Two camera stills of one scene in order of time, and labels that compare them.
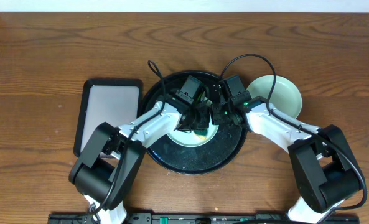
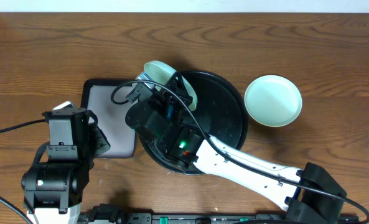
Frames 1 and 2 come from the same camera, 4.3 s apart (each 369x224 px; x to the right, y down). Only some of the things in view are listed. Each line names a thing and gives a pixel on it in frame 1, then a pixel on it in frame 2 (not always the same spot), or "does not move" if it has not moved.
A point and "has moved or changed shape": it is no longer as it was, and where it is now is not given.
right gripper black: x=216 y=118 to x=172 y=96
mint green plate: x=285 y=96 does not move
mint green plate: x=190 y=139 has moved or changed shape
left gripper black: x=206 y=115 to x=98 y=134
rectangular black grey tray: x=113 y=101 does not move
